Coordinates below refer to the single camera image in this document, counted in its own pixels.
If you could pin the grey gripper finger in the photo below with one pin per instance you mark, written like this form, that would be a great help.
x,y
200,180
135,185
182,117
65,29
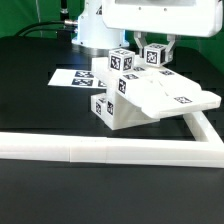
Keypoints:
x,y
140,39
170,47

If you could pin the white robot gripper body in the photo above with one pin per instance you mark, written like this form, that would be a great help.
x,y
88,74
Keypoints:
x,y
201,18

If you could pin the white tagged cube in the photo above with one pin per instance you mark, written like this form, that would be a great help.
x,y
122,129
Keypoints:
x,y
121,60
154,54

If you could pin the white chair back frame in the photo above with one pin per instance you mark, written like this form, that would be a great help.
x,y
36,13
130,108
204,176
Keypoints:
x,y
157,92

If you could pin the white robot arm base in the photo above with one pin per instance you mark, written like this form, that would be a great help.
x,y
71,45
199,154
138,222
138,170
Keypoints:
x,y
93,37

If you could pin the white marker sheet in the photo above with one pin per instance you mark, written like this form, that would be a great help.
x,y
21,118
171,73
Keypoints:
x,y
75,78

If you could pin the black antenna post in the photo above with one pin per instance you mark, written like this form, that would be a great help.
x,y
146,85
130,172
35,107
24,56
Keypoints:
x,y
63,34

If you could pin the white U-shaped fixture frame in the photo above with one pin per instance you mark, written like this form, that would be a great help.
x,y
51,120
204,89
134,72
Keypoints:
x,y
205,150

